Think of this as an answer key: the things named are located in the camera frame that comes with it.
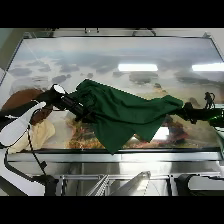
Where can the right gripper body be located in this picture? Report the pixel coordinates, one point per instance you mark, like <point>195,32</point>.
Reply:
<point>189,112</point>

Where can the dark green T-shirt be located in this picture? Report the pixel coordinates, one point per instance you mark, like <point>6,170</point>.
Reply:
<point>123,113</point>

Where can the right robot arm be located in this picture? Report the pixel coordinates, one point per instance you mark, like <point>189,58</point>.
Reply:
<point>207,116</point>

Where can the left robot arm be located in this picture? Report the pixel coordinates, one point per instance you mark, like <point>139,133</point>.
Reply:
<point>17,126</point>

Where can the cream garment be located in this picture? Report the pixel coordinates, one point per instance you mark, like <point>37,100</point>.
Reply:
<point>39,134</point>

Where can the brown garment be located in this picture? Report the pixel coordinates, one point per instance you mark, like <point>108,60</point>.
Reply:
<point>19,98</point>

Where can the silver frame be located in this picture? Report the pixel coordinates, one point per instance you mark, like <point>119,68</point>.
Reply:
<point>133,157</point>

